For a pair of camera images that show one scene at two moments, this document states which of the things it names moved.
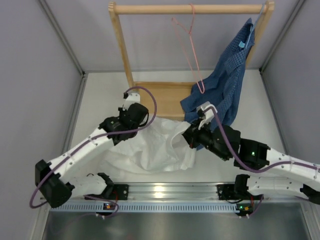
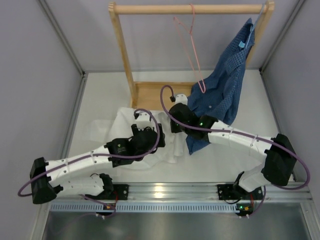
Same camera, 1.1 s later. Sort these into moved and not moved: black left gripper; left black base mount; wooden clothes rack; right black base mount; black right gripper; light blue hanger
Moved: black right gripper; black left gripper
Not moved: right black base mount; light blue hanger; left black base mount; wooden clothes rack
